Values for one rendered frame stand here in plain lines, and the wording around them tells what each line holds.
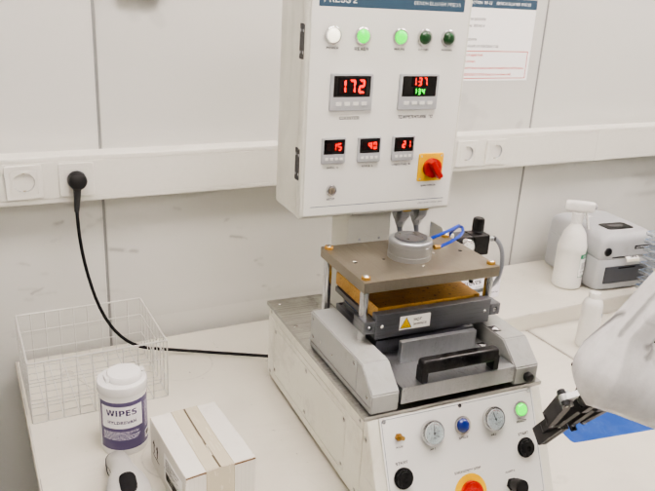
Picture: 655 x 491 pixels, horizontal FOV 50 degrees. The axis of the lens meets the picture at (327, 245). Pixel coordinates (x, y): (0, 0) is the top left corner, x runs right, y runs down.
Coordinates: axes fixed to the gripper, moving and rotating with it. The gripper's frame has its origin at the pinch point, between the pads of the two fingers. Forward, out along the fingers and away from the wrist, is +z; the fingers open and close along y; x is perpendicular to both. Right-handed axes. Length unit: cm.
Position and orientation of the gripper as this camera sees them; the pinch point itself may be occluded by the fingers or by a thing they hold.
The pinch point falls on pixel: (550, 428)
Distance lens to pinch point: 123.8
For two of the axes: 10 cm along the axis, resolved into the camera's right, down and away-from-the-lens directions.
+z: -2.8, 5.8, 7.7
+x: 1.9, 8.2, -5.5
